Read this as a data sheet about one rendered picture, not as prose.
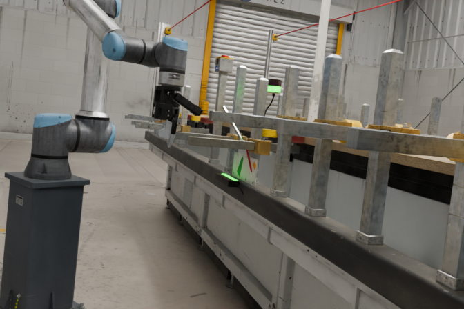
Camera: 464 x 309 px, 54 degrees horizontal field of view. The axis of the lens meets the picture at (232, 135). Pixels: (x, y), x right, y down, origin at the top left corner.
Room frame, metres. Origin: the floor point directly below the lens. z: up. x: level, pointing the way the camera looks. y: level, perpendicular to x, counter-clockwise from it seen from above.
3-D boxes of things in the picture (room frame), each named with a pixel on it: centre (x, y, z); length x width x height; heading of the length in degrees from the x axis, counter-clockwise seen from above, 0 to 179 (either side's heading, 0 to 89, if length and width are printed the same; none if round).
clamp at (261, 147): (1.71, -0.10, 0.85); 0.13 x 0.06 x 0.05; 19
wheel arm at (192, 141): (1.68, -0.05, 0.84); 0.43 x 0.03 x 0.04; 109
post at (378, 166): (1.03, -0.34, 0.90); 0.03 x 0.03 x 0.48; 19
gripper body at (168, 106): (1.58, 0.24, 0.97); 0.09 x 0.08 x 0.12; 109
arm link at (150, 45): (1.66, 0.31, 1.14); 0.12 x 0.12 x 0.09; 41
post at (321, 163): (1.26, -0.26, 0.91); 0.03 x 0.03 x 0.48; 19
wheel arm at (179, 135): (1.91, 0.03, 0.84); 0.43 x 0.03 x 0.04; 109
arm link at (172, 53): (1.58, 0.23, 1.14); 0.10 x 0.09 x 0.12; 41
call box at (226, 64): (2.22, 0.07, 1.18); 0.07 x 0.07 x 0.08; 19
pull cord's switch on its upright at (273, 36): (4.52, -0.30, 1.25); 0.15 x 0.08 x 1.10; 19
